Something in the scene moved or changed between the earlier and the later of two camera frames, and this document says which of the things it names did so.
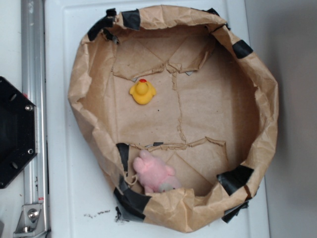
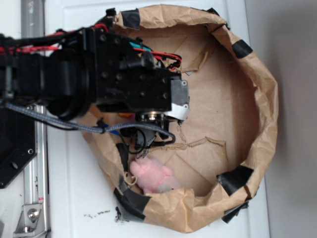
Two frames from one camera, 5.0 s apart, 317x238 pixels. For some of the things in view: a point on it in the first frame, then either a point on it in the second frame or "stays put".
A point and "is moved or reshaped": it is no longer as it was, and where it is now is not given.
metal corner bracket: x=32 y=221 stays put
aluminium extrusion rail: x=33 y=86 stays put
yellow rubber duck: x=142 y=92 is moved or reshaped
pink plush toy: x=154 y=175 stays put
